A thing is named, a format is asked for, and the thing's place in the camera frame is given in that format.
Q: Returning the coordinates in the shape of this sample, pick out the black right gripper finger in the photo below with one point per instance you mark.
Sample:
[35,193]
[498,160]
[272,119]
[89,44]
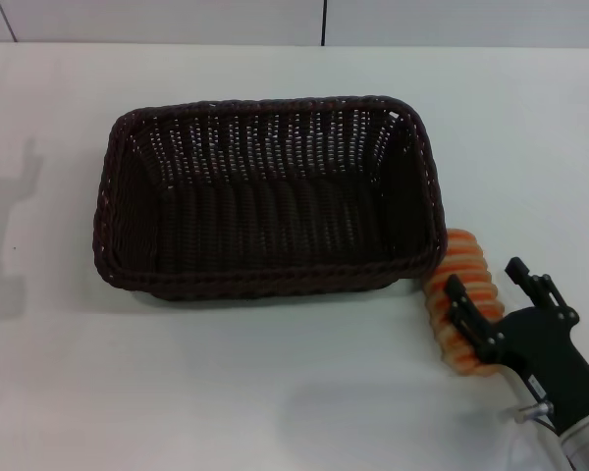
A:
[537,284]
[466,314]

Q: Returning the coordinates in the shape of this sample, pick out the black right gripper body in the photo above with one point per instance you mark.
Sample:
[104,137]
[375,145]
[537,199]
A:
[545,353]

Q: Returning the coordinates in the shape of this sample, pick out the orange striped bread roll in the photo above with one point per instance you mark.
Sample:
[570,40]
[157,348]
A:
[464,275]

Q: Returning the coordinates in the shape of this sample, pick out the black woven rectangular basket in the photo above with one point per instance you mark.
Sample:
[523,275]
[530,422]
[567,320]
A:
[275,206]

